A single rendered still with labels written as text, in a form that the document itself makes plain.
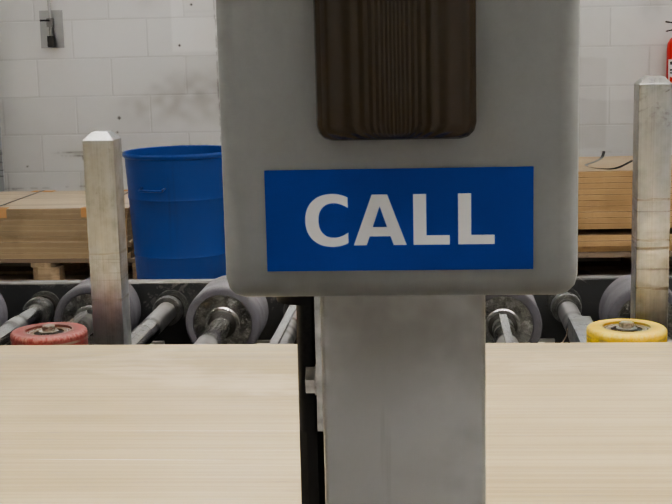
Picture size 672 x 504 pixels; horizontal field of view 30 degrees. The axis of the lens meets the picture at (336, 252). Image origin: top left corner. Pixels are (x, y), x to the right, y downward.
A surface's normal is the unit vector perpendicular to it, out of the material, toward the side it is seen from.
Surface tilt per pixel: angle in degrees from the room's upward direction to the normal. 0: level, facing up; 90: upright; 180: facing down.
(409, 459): 90
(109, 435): 0
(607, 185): 90
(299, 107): 90
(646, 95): 90
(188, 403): 0
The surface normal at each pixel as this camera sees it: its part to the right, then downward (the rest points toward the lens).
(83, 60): -0.07, 0.17
